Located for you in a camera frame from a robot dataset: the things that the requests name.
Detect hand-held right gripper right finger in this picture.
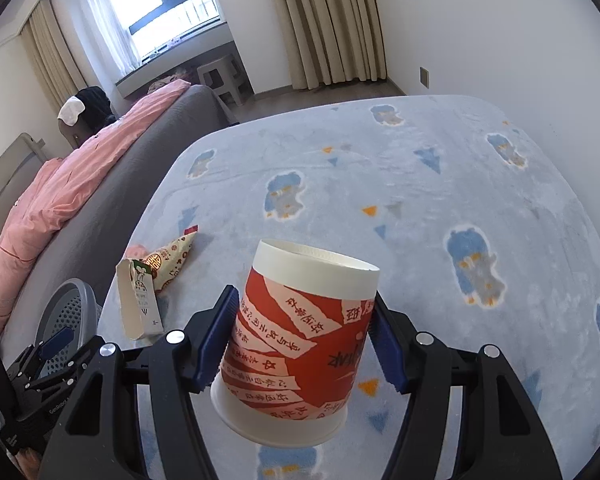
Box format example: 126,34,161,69
371,291,564,480

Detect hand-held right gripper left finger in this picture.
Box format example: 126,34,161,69
37,284,242,480

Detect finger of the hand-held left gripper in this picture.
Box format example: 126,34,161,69
62,335,107,386
7,327,77,392

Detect grey perforated plastic basket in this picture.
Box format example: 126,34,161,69
34,278,103,381

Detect red patterned paper cup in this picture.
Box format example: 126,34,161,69
210,239,382,449

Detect person's left forearm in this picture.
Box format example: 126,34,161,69
10,447,48,480

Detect torn cream carton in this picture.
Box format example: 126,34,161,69
116,258,163,340

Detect cream red patterned packet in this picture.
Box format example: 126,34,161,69
147,227,200,292

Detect pink duvet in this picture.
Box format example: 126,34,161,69
0,79,191,346

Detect light blue printed blanket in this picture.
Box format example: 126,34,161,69
96,94,600,480

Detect grey headboard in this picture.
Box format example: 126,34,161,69
0,132,46,241

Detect grey bed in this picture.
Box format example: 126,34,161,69
0,84,241,356

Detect white cloth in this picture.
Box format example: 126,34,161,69
57,96,86,126

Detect black chair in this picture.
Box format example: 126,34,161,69
59,86,117,151

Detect grey plastic stool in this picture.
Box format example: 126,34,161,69
197,55,255,107

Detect pink cloth pile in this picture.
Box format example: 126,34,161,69
147,72,188,93

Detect grey window sill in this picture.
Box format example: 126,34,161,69
115,20,253,101

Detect beige curtain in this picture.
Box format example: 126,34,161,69
20,0,88,111
272,0,387,92

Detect sheer white curtain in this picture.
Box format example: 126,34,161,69
77,0,141,78

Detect window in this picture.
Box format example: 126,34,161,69
105,0,226,48

